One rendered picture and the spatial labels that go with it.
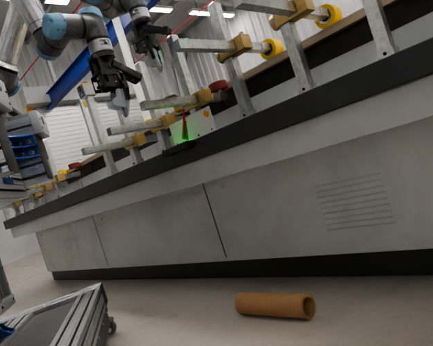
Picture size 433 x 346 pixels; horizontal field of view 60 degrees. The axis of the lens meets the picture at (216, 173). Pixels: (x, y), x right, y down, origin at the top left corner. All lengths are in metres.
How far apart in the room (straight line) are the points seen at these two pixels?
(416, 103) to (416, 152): 0.27
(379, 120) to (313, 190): 0.48
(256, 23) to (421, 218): 9.39
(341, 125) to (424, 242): 0.49
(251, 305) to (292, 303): 0.18
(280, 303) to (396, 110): 0.71
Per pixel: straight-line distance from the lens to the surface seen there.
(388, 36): 1.11
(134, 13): 1.60
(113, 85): 1.26
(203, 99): 1.46
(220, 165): 1.49
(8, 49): 1.85
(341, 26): 1.37
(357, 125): 1.16
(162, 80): 12.12
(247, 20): 10.70
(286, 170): 1.54
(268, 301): 1.38
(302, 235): 1.60
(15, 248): 9.31
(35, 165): 1.60
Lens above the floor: 0.56
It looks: level
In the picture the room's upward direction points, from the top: 18 degrees counter-clockwise
